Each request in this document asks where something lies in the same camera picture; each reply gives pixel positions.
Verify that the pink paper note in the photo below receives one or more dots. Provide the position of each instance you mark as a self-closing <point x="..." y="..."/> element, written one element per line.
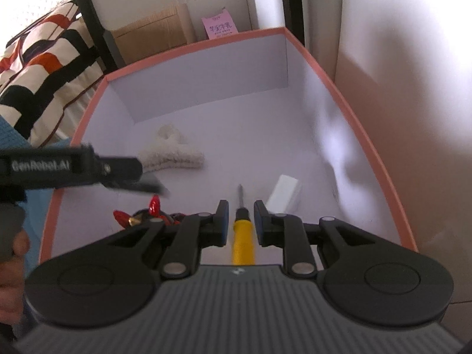
<point x="217" y="24"/>

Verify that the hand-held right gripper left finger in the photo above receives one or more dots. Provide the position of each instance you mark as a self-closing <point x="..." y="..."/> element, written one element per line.
<point x="222" y="225"/>

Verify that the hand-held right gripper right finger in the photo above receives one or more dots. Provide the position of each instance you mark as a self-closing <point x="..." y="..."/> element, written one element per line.
<point x="260" y="225"/>

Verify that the striped bed blanket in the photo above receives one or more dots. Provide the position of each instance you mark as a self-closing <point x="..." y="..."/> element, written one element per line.
<point x="48" y="73"/>

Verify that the red and black toy figure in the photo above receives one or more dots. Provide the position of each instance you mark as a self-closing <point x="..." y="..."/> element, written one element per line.
<point x="155" y="206"/>

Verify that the brown cardboard box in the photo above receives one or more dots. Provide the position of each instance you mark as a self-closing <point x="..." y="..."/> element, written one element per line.
<point x="155" y="33"/>

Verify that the white cylinder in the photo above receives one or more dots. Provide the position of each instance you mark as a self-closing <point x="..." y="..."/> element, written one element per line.
<point x="284" y="191"/>

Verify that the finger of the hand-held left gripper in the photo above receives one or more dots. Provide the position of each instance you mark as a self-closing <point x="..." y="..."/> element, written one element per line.
<point x="143" y="186"/>
<point x="121" y="169"/>

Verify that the white plush bone toy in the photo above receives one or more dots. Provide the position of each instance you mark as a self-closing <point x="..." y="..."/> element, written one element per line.
<point x="169" y="156"/>

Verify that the pink rimmed storage box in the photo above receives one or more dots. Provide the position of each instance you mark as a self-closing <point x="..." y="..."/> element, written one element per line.
<point x="239" y="125"/>

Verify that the person's left hand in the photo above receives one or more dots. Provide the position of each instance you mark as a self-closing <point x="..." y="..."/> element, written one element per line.
<point x="13" y="287"/>

